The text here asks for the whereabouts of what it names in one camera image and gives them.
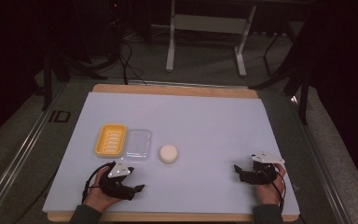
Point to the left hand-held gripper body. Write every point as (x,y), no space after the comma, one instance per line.
(115,183)

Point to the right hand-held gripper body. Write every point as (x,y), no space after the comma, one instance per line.
(263,169)

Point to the person's left hand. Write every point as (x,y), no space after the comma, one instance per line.
(98,193)

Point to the person's right hand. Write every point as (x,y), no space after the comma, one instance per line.
(269,189)

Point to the clear plastic lid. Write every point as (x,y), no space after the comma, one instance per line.
(138,145)

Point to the yellow soap dish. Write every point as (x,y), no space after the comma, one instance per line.
(111,140)

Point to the round white soap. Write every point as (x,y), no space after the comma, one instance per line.
(168,153)

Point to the white table sheet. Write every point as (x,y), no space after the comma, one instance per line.
(199,124)

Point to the wooden table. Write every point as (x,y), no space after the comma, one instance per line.
(174,90)

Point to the black chair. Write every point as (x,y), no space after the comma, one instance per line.
(295,71)

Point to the black metal stand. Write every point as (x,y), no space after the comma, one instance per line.
(52,68)

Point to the metal floor rail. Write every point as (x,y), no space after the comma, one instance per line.
(18,155)
(320,161)

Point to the white desk frame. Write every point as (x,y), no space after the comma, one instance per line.
(209,24)

